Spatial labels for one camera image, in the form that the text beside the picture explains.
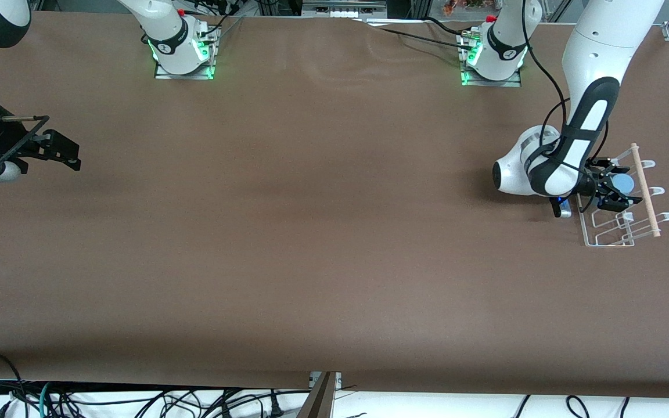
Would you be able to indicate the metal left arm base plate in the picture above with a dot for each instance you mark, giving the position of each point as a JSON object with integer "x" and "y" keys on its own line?
{"x": 494, "y": 83}

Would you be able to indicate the wooden table post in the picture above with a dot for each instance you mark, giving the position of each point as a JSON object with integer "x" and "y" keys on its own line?
{"x": 318, "y": 400}

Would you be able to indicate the orange background clutter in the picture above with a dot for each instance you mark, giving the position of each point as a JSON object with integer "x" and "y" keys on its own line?
{"x": 468, "y": 4}

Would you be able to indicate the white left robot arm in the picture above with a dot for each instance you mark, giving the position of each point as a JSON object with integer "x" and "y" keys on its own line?
{"x": 596, "y": 46}

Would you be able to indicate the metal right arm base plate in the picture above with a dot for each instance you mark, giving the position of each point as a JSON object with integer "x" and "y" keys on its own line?
{"x": 184, "y": 75}

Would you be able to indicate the blue plastic cup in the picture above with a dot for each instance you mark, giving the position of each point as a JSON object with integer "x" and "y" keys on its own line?
{"x": 623, "y": 184}

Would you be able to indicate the brown table cover sheet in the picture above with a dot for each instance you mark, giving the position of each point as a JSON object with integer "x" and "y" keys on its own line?
{"x": 334, "y": 261}

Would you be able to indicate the white power strip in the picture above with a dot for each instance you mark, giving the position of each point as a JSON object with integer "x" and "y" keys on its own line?
{"x": 343, "y": 8}

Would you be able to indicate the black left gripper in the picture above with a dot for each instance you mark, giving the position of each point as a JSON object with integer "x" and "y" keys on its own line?
{"x": 590, "y": 181}

